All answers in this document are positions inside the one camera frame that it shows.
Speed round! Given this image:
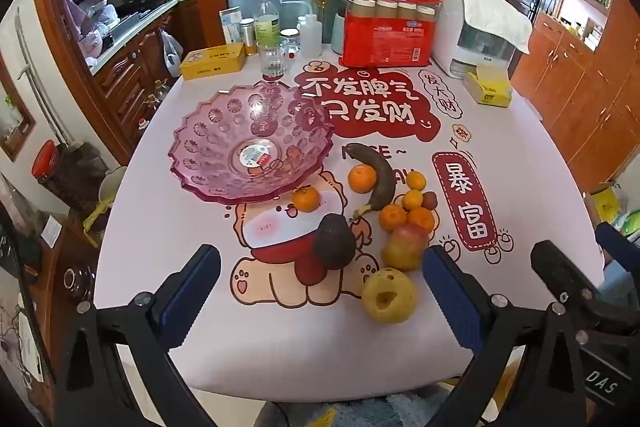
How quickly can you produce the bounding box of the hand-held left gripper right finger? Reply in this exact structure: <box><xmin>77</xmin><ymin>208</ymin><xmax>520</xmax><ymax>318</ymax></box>
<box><xmin>422</xmin><ymin>245</ymin><xmax>587</xmax><ymax>427</ymax></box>

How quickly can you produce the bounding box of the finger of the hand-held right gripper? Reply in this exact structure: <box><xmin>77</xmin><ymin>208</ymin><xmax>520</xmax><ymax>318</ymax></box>
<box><xmin>531</xmin><ymin>240</ymin><xmax>609</xmax><ymax>333</ymax></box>
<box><xmin>596</xmin><ymin>222</ymin><xmax>640</xmax><ymax>278</ymax></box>

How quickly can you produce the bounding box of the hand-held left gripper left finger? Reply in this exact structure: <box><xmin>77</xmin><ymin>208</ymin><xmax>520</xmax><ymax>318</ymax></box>
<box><xmin>55</xmin><ymin>243</ymin><xmax>222</xmax><ymax>427</ymax></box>

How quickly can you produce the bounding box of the yellow pear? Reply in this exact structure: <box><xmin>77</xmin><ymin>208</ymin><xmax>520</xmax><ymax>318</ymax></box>
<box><xmin>362</xmin><ymin>268</ymin><xmax>418</xmax><ymax>324</ymax></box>

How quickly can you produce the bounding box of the red yellow apple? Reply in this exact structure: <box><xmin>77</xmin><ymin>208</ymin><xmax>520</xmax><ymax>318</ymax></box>
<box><xmin>382</xmin><ymin>223</ymin><xmax>431</xmax><ymax>272</ymax></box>

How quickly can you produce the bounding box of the orange tangerine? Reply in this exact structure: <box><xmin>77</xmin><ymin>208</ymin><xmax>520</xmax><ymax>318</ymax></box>
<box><xmin>378</xmin><ymin>204</ymin><xmax>408</xmax><ymax>234</ymax></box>
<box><xmin>407</xmin><ymin>207</ymin><xmax>436</xmax><ymax>234</ymax></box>
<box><xmin>291</xmin><ymin>185</ymin><xmax>320</xmax><ymax>213</ymax></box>
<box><xmin>348</xmin><ymin>164</ymin><xmax>378</xmax><ymax>194</ymax></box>

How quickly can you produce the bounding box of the dark avocado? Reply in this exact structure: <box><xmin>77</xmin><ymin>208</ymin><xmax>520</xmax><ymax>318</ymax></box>
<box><xmin>313</xmin><ymin>213</ymin><xmax>357</xmax><ymax>270</ymax></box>

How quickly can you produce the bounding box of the pink glass fruit bowl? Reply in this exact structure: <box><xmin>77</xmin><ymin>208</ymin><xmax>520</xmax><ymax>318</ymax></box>
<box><xmin>167</xmin><ymin>79</ymin><xmax>336</xmax><ymax>205</ymax></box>

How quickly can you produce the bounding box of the yellow brush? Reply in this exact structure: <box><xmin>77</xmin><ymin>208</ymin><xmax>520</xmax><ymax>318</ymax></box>
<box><xmin>82</xmin><ymin>197</ymin><xmax>113</xmax><ymax>233</ymax></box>

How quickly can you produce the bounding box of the white enamel pot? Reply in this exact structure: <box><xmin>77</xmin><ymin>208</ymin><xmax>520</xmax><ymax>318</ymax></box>
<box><xmin>97</xmin><ymin>165</ymin><xmax>128</xmax><ymax>212</ymax></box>

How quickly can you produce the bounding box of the overripe brown banana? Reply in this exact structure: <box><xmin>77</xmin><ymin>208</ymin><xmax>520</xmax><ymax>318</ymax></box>
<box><xmin>344</xmin><ymin>143</ymin><xmax>397</xmax><ymax>222</ymax></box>

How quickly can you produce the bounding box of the red lidded jar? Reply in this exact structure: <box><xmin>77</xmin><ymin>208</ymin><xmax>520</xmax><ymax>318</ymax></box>
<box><xmin>32</xmin><ymin>139</ymin><xmax>108</xmax><ymax>212</ymax></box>

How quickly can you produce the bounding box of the yellow tissue box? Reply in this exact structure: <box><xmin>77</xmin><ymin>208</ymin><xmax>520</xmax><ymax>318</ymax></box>
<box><xmin>462</xmin><ymin>67</ymin><xmax>513</xmax><ymax>106</ymax></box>

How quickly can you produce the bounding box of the yellow tin box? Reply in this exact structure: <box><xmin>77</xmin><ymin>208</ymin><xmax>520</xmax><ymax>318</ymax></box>
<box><xmin>179</xmin><ymin>44</ymin><xmax>247</xmax><ymax>81</ymax></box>

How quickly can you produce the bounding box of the white plastic bag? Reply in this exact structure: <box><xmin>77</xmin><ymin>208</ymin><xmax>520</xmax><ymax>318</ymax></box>
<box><xmin>160</xmin><ymin>29</ymin><xmax>185</xmax><ymax>78</ymax></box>

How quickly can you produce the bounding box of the clear drinking glass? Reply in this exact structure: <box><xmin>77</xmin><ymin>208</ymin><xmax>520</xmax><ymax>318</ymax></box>
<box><xmin>257</xmin><ymin>38</ymin><xmax>290</xmax><ymax>78</ymax></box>

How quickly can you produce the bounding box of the white countertop appliance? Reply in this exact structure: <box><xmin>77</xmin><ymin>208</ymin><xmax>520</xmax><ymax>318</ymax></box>
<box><xmin>431</xmin><ymin>0</ymin><xmax>518</xmax><ymax>80</ymax></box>

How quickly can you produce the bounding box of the white cloth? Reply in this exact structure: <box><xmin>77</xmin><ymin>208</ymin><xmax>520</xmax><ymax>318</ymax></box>
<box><xmin>457</xmin><ymin>0</ymin><xmax>532</xmax><ymax>54</ymax></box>

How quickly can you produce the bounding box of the red pack of bottles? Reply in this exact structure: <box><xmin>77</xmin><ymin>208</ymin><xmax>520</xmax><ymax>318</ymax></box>
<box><xmin>334</xmin><ymin>0</ymin><xmax>443</xmax><ymax>68</ymax></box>

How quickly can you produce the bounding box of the metal can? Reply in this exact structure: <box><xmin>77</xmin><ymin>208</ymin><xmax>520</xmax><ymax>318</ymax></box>
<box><xmin>238</xmin><ymin>18</ymin><xmax>257</xmax><ymax>56</ymax></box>

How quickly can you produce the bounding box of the small lidded glass jar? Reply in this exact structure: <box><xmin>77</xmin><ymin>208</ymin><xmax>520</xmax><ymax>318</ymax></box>
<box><xmin>280</xmin><ymin>28</ymin><xmax>301</xmax><ymax>58</ymax></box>

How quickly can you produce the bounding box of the blue white carton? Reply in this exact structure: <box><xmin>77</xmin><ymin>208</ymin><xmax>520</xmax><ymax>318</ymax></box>
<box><xmin>219</xmin><ymin>7</ymin><xmax>243</xmax><ymax>45</ymax></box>

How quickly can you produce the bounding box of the clear bottle with green label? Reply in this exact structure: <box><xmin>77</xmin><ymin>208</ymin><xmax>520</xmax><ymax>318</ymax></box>
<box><xmin>254</xmin><ymin>0</ymin><xmax>282</xmax><ymax>48</ymax></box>

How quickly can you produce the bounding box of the white squeeze bottle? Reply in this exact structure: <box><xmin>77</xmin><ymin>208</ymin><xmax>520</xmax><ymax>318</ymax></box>
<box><xmin>297</xmin><ymin>16</ymin><xmax>323</xmax><ymax>58</ymax></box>

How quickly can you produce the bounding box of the teal canister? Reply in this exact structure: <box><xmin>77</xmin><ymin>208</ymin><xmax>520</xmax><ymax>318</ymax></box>
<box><xmin>331</xmin><ymin>9</ymin><xmax>347</xmax><ymax>54</ymax></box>

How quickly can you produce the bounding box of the wooden wall cabinet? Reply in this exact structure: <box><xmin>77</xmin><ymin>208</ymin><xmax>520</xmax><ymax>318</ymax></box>
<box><xmin>510</xmin><ymin>0</ymin><xmax>640</xmax><ymax>192</ymax></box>

